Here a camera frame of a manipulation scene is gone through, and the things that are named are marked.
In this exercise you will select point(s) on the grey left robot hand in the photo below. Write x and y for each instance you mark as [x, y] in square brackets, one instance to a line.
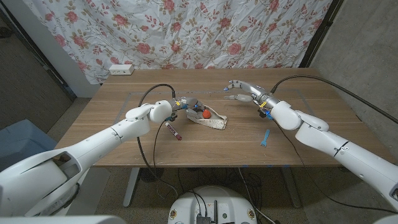
[189, 102]

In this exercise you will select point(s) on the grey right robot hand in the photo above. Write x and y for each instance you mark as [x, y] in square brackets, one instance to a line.
[253, 90]

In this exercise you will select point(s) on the red strawberry pen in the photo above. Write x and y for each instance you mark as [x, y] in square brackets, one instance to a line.
[206, 114]

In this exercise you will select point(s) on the cream patterned pen bag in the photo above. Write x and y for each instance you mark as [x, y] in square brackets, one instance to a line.
[214, 123]

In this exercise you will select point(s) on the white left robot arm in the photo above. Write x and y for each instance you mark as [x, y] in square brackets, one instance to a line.
[93, 146]

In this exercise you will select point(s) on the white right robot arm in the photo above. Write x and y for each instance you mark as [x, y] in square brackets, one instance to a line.
[342, 149]

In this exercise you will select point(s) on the red whiteboard marker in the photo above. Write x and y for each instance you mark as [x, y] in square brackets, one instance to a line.
[173, 131]

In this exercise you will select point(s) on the blue plastic strip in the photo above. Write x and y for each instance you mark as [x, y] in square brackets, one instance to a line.
[265, 137]

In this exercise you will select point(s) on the white power strip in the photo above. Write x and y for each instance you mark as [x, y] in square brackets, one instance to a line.
[121, 69]

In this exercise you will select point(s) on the floral backdrop cloth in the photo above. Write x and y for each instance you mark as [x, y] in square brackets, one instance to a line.
[186, 31]

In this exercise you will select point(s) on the black round floor base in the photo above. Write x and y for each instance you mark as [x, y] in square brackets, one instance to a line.
[151, 175]

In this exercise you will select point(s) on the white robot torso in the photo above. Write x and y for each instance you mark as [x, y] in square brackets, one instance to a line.
[214, 199]

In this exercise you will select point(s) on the white table leg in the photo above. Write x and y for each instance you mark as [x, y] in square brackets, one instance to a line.
[130, 189]

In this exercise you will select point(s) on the grey table leg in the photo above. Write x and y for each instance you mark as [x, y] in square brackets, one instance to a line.
[292, 189]

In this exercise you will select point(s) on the white upright panel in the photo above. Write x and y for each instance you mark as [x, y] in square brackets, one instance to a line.
[53, 49]

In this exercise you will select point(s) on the grey sneaker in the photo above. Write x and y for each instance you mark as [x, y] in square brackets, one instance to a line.
[66, 199]

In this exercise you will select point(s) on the blue-grey bin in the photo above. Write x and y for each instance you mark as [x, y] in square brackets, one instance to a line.
[21, 143]

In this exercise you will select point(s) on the white robot chest shell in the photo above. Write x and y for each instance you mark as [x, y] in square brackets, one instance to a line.
[62, 220]

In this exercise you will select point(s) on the black backdrop post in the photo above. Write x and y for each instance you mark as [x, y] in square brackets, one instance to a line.
[321, 31]

